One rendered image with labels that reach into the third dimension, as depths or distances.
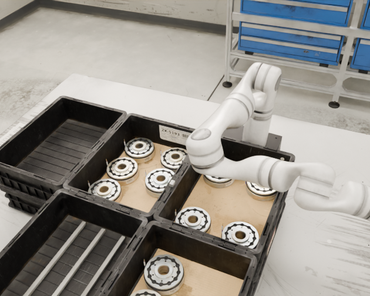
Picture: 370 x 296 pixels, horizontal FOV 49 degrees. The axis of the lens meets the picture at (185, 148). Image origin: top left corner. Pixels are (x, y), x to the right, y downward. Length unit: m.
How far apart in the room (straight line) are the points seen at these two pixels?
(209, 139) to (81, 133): 0.68
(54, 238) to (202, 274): 0.44
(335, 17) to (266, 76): 1.63
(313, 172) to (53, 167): 0.91
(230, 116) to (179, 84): 2.24
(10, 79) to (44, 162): 2.35
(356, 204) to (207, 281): 0.43
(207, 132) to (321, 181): 0.33
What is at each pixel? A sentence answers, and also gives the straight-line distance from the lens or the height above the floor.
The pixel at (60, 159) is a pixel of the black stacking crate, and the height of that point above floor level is 0.83.
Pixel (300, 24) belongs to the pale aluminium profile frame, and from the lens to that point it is 2.93.
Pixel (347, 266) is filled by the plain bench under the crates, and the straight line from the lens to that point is 1.36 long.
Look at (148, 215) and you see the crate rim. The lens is 1.12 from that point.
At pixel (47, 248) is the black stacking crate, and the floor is 0.83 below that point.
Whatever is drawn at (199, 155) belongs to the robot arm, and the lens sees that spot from 1.03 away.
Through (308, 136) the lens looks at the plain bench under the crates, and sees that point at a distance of 1.76.
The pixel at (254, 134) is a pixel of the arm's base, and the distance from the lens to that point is 1.49.
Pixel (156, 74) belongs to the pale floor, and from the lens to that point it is 3.50.
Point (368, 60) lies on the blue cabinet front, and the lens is 3.04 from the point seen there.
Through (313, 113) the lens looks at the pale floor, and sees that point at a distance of 3.11.
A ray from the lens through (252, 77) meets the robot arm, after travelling 1.35.
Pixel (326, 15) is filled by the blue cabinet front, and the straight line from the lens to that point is 2.93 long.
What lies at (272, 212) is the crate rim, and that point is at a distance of 1.13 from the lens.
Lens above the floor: 1.78
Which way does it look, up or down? 41 degrees down
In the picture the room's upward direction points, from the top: 2 degrees counter-clockwise
